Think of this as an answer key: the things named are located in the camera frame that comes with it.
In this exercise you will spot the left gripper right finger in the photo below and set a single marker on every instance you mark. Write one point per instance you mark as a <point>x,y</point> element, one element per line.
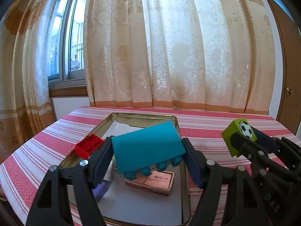
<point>244,205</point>

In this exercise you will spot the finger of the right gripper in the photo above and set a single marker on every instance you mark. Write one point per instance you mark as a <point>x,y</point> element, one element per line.
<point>260,157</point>
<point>286,151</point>

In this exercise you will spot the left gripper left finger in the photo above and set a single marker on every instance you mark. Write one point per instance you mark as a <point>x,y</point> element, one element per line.
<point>51,203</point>

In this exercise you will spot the copper card box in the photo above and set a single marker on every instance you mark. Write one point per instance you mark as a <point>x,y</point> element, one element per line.
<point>157,182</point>

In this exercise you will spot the purple foam block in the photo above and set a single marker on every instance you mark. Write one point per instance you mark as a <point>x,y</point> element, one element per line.
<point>101,190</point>

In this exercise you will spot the red toy brick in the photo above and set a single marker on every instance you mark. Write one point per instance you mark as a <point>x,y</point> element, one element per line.
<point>88,145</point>

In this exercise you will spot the teal toy brick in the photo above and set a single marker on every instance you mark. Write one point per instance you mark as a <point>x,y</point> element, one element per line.
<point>159,145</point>

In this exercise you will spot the brown wooden door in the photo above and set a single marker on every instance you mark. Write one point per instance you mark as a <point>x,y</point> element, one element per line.
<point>289,109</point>

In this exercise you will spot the red striped tablecloth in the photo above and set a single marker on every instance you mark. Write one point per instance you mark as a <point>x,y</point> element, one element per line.
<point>23,171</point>

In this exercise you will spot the gold metal tin tray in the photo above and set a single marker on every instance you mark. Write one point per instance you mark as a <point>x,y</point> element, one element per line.
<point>137,121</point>

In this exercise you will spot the brass door knob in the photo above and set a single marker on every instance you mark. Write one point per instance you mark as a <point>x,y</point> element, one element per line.
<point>289,91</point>

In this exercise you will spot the white paper tray liner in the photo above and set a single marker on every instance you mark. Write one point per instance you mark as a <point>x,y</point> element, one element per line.
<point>128,204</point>

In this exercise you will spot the left side curtain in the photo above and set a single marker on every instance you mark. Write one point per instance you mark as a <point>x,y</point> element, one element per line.
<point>25,104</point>

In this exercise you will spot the cream floral curtain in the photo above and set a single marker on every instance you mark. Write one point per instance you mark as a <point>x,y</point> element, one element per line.
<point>211,55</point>

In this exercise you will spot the window with metal frame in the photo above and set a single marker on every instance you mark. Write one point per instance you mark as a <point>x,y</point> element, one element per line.
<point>66,65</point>

